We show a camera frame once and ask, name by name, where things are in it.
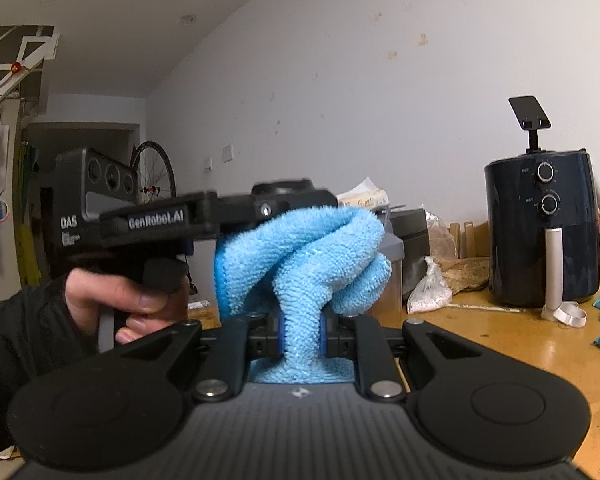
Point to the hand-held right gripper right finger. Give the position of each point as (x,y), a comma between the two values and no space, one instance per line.
(322,335)

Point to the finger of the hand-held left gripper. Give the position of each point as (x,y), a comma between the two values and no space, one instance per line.
(290,205)

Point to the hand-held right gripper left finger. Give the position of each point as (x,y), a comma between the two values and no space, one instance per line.
(282,335)

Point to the blue microfiber cloth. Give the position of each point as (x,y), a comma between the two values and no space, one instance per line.
(305,260)

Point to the person's left forearm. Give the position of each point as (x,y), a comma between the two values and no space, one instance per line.
(20,340)

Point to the person's left hand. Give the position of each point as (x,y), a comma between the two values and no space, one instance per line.
(95,290)

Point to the yellow green hanging cloth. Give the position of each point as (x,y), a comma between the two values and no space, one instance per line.
(27,240)

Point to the bicycle wheel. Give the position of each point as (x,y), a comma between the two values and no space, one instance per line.
(149,190)

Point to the white tissue pack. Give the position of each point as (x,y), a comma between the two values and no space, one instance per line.
(367,197)

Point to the clear shaker bottle grey lid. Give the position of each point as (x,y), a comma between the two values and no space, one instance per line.
(392,250)

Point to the white plastic bag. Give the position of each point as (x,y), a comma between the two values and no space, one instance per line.
(430,295)

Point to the grey rice cooker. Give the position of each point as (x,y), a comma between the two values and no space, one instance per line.
(410,230)

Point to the brown food bag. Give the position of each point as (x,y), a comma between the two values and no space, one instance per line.
(467,272)

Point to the thin white stick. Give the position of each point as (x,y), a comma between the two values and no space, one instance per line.
(480,307)

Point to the black white geometric panel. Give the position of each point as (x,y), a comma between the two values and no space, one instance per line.
(10,35)

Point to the dark blue air fryer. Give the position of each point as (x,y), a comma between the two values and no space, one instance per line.
(510,240)

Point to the black phone stand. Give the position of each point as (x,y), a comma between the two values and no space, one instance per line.
(527,110)

